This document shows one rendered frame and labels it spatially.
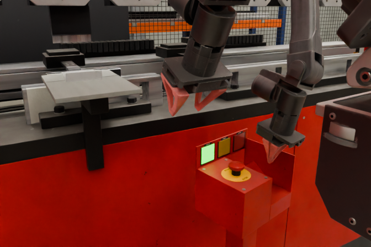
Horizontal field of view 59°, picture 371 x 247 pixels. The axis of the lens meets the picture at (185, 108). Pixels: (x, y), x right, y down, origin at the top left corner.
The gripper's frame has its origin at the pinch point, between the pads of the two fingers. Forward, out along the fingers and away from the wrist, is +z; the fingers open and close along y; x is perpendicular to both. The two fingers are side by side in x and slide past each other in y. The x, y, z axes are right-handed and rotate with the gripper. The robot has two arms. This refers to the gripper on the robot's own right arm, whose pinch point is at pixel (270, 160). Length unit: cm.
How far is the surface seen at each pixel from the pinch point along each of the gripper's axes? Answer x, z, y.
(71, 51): 22, -8, 67
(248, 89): -21.7, -4.4, 26.4
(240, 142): -2.0, 2.0, 11.1
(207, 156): 11.3, 2.3, 11.3
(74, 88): 38, -13, 31
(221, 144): 6.0, 0.3, 11.7
